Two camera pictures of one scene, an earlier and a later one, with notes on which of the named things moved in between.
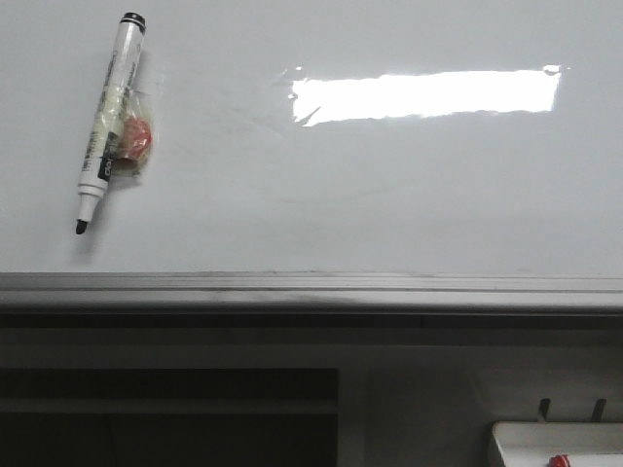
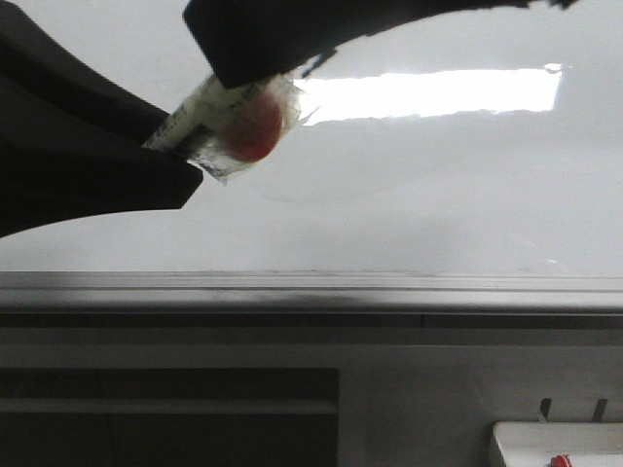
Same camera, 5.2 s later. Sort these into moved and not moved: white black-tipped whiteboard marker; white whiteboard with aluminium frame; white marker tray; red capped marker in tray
Moved: white black-tipped whiteboard marker
Not moved: red capped marker in tray; white whiteboard with aluminium frame; white marker tray
